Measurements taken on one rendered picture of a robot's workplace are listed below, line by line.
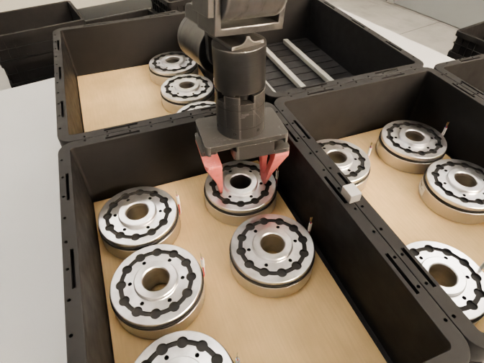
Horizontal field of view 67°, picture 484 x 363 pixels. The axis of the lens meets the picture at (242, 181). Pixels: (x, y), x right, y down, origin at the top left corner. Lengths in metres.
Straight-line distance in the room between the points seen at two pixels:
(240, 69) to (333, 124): 0.29
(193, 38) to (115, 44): 0.46
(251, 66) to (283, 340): 0.29
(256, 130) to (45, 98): 0.79
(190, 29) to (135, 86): 0.39
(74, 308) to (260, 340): 0.19
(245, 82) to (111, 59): 0.54
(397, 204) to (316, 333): 0.24
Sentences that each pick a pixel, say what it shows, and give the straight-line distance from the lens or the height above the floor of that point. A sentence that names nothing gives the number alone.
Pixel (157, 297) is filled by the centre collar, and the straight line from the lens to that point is 0.42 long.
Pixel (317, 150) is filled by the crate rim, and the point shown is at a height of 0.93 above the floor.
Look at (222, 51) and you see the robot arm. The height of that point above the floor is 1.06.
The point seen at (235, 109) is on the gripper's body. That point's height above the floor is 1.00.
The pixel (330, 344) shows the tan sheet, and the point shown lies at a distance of 0.43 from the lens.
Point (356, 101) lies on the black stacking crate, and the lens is 0.64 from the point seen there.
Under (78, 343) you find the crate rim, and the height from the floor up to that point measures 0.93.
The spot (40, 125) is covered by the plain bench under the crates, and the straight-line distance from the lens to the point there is 1.03.
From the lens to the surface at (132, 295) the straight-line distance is 0.43.
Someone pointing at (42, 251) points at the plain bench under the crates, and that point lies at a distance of 0.73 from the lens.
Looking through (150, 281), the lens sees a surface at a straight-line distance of 0.45.
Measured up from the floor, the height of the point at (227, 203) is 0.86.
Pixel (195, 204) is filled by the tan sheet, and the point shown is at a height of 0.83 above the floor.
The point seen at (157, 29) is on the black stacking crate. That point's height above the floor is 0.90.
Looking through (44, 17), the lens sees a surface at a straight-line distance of 2.21.
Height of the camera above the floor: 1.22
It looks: 44 degrees down
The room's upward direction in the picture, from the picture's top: straight up
